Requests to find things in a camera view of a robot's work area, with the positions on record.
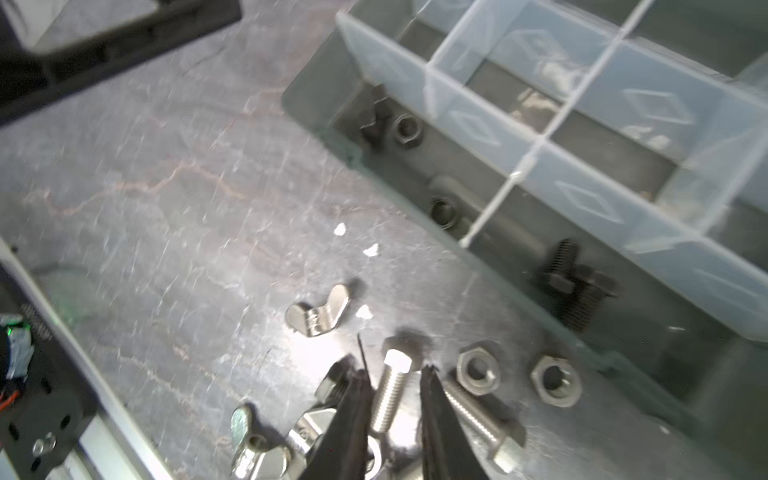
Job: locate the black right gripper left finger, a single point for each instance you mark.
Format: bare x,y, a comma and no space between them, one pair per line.
343,450

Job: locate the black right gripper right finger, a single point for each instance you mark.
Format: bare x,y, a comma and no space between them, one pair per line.
446,451

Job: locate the silver hex bolt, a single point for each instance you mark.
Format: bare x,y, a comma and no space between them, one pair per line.
401,359
505,441

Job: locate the black hex bolt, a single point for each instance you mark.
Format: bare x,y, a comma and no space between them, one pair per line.
556,274
592,287

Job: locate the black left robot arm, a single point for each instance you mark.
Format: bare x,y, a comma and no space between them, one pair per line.
33,80

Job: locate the silver wing nut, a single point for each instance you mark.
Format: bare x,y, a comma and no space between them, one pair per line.
255,457
307,432
319,320

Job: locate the silver hex nut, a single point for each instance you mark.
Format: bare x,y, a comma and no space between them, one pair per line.
556,382
478,371
335,383

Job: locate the grey plastic organizer box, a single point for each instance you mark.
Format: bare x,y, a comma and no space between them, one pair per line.
636,128

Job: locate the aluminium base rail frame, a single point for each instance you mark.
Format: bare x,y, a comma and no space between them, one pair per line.
59,417

